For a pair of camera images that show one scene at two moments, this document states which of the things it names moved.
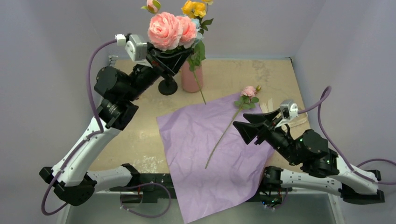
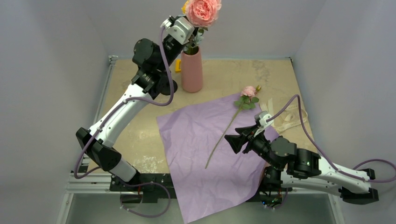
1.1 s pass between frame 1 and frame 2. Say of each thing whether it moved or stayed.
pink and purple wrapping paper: stayed
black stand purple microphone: stayed
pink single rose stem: stayed
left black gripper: moved
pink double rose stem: moved
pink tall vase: stayed
